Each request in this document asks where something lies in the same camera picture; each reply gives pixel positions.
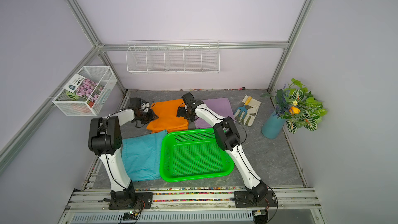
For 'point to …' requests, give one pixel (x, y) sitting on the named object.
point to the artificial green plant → (298, 106)
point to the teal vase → (272, 126)
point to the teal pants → (142, 154)
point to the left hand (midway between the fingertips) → (157, 117)
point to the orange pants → (167, 112)
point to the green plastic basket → (193, 155)
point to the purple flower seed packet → (86, 88)
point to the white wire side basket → (71, 104)
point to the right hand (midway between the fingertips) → (180, 114)
